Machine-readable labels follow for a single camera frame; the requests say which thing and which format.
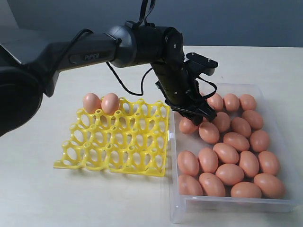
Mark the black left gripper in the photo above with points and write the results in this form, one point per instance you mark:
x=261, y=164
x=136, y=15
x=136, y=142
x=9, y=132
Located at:
x=180, y=90

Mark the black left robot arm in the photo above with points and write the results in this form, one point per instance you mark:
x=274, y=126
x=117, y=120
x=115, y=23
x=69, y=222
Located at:
x=30, y=63

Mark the clear plastic container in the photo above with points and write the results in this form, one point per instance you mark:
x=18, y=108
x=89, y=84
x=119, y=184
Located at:
x=182, y=204

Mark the yellow plastic egg tray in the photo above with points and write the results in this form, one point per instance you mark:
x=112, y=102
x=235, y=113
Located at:
x=131, y=141

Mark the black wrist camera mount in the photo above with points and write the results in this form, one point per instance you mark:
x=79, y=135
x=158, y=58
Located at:
x=197, y=64

